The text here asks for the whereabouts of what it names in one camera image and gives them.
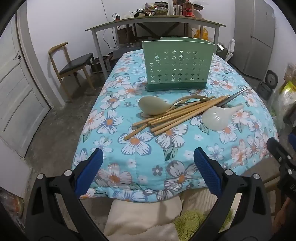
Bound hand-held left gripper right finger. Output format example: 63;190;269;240
190;147;272;241

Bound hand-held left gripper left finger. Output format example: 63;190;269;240
25;148;109;241

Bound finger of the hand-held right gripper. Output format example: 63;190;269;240
266;137;296;169

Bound beige plastic rice paddle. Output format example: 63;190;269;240
202;103;244;131

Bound bundle of bamboo chopsticks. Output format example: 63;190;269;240
124;95;230;141

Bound steel spoon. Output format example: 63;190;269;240
172;91;243;108

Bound beige plastic ladle spoon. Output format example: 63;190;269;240
138;95;215;116

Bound green plastic utensil holder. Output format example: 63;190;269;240
142;37;214;91

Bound wooden stool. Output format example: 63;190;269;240
264;178;284;217

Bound clear plastic bag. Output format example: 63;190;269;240
270;93;285;119

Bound blue floral blanket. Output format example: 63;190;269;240
71;49;279;202

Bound yellow-green sack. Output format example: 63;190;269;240
279;81;296;103

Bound black pot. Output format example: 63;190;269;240
257;82;273;100

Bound person's white fleece robe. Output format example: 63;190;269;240
104;189;243;241

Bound open cardboard box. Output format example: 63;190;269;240
283;62;296;81

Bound brown wooden crate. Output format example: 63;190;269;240
90;56;112;73

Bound wooden chair with black seat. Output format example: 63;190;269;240
48;42;96;102

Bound white panel door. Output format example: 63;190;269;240
0;14;51;158

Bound grey refrigerator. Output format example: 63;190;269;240
230;0;277;80

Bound yellow plastic bag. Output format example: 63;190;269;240
194;28;210;40

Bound grey metal-legged desk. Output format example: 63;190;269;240
85;14;226;80

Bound red drink bottles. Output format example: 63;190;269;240
184;1;195;18

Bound pile of desk clutter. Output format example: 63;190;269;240
112;0;204;21

